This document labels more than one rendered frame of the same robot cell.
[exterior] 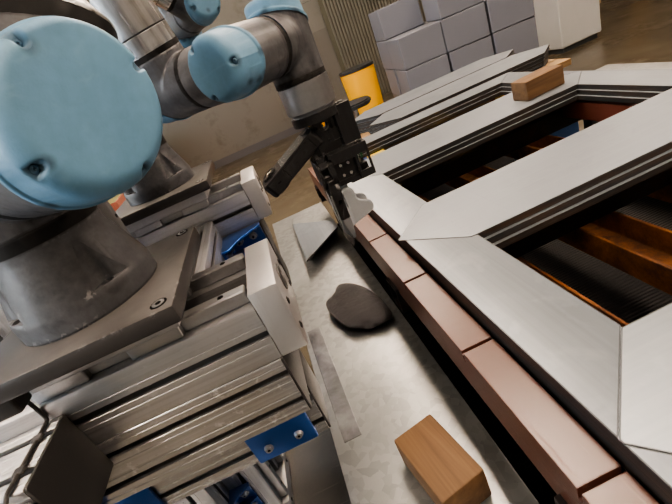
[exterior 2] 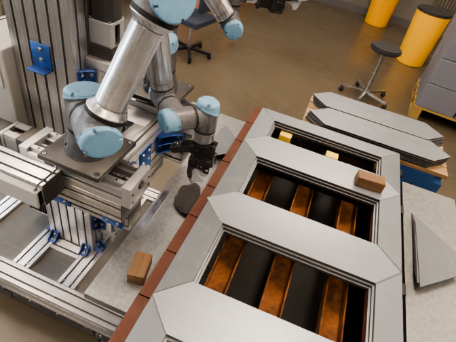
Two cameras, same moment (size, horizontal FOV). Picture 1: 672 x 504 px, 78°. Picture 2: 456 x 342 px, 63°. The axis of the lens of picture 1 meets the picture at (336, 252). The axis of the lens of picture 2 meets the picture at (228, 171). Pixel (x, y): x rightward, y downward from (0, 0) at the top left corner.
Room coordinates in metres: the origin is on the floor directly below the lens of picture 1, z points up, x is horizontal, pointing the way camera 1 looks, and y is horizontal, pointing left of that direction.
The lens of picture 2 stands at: (-0.33, -0.41, 1.86)
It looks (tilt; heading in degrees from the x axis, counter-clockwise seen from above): 40 degrees down; 15
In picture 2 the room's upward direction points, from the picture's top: 13 degrees clockwise
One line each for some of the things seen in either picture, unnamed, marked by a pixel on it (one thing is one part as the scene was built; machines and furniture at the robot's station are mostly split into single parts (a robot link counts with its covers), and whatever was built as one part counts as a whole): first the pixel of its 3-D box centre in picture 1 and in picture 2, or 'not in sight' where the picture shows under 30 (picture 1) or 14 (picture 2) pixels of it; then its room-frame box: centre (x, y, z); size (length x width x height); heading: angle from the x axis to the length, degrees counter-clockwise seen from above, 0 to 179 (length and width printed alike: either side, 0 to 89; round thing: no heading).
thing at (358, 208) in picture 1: (356, 211); (196, 178); (0.62, -0.06, 0.94); 0.06 x 0.03 x 0.09; 93
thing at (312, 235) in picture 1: (316, 232); (224, 144); (1.17, 0.03, 0.70); 0.39 x 0.12 x 0.04; 3
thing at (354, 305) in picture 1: (354, 305); (188, 197); (0.73, 0.01, 0.70); 0.20 x 0.10 x 0.03; 16
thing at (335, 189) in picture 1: (334, 192); (191, 167); (0.61, -0.04, 0.98); 0.05 x 0.02 x 0.09; 3
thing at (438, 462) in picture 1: (440, 465); (140, 268); (0.32, -0.01, 0.70); 0.10 x 0.06 x 0.05; 15
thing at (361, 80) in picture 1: (365, 95); (421, 36); (5.55, -1.16, 0.36); 0.46 x 0.46 x 0.73
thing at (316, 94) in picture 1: (307, 97); (203, 134); (0.63, -0.05, 1.12); 0.08 x 0.08 x 0.05
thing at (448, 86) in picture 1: (447, 92); (375, 127); (1.68, -0.68, 0.82); 0.80 x 0.40 x 0.06; 93
